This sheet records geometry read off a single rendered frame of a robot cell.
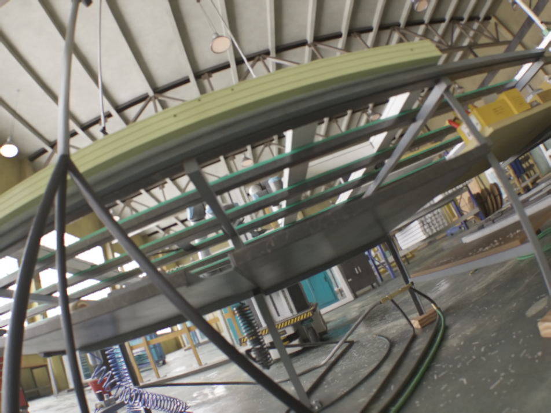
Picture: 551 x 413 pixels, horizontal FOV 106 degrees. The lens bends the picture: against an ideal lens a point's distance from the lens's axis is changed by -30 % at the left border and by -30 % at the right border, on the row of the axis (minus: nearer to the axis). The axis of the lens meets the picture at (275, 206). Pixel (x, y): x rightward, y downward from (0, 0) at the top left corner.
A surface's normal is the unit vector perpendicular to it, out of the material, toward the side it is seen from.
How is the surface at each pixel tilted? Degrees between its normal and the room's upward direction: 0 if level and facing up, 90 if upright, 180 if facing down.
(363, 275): 90
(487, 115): 90
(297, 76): 90
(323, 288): 90
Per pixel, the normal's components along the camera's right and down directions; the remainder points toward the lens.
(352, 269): -0.02, -0.33
